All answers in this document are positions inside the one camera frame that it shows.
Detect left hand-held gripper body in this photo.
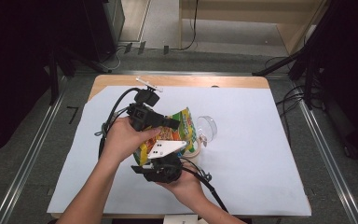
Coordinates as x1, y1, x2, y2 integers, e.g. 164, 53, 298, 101
126, 77, 169, 133

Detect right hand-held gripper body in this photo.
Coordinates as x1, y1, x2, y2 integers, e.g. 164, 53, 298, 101
141, 140, 188, 184

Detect yellow green spout pouch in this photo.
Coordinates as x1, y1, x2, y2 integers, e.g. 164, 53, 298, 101
133, 106, 199, 167

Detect clear glass pitcher with lid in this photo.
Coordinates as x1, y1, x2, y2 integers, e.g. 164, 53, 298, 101
183, 115, 218, 159

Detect person's right hand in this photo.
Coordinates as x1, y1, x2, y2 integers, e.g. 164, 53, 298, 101
156, 169, 208, 210

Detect person's left hand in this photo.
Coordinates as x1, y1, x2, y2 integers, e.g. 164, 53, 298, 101
101, 116, 162, 164

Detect wooden table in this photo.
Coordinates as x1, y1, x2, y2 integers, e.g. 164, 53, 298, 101
50, 74, 312, 219

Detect white paper sheet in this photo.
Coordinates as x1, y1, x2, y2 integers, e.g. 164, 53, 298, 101
47, 85, 312, 217

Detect black cabinet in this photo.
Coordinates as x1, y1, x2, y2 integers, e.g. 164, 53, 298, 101
83, 0, 126, 63

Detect black stand legs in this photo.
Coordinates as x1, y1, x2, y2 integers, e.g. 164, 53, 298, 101
47, 46, 107, 105

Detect light wooden shelf unit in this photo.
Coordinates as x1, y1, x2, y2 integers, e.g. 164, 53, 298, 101
178, 0, 328, 56

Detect black metal stand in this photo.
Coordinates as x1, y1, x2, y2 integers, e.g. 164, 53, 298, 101
251, 0, 335, 110

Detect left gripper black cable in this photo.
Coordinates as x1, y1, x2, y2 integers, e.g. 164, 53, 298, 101
94, 87, 142, 161

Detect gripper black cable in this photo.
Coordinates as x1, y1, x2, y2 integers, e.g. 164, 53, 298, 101
94, 87, 142, 161
180, 157, 229, 215

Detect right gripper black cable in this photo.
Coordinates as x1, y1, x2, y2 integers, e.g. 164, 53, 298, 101
180, 157, 229, 215

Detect metal floor rail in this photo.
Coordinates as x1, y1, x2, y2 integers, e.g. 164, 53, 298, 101
74, 69, 293, 77
0, 74, 68, 224
294, 98, 358, 224

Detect white floor cable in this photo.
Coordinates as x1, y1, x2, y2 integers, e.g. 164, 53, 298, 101
99, 46, 123, 71

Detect hanging black cable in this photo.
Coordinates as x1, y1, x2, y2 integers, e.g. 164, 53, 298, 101
180, 0, 200, 51

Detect black floor cables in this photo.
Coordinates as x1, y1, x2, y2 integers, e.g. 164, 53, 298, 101
263, 55, 312, 147

